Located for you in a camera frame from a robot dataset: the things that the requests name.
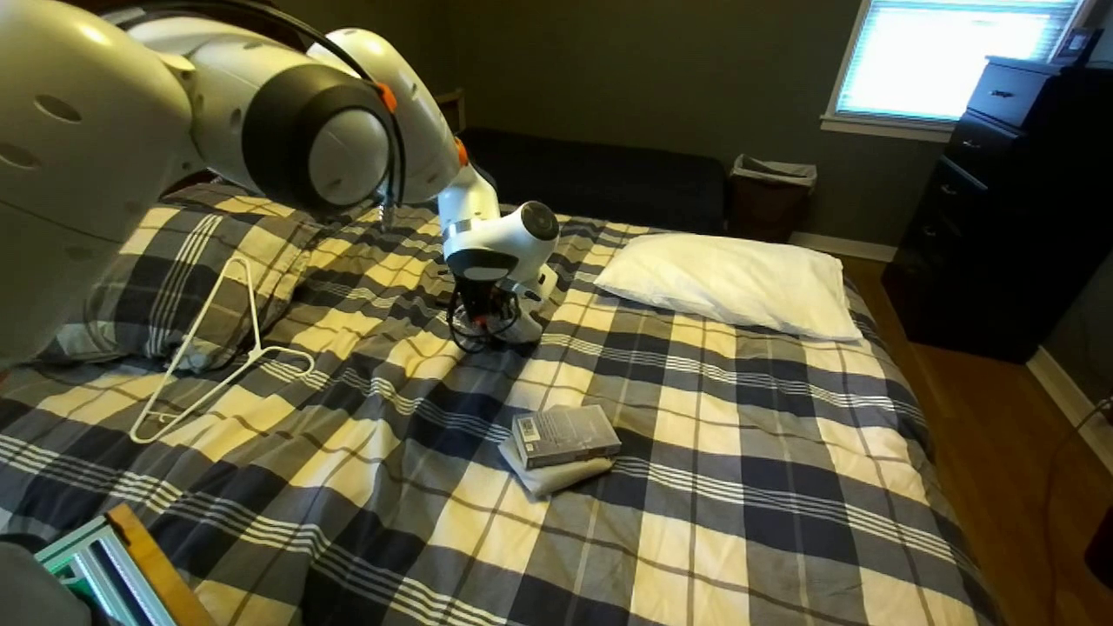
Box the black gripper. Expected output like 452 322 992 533
445 273 542 358

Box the small grey folded cloth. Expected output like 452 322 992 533
498 399 627 502

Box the black couch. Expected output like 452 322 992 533
464 121 731 237

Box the white pillow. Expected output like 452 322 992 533
591 229 867 345

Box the plaid yellow grey bedspread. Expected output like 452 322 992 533
0 174 1004 626

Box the brown laundry hamper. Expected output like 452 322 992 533
723 151 819 240

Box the plaid pillow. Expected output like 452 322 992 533
46 186 322 377

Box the wooden bar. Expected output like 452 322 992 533
101 497 218 626

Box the bright window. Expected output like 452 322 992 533
817 0 1092 148

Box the black dresser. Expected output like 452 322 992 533
880 53 1113 365

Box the small object on dresser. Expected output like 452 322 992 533
1048 28 1106 74

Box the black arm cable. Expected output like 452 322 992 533
101 0 411 229

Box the green metal frame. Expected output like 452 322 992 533
31 516 178 626

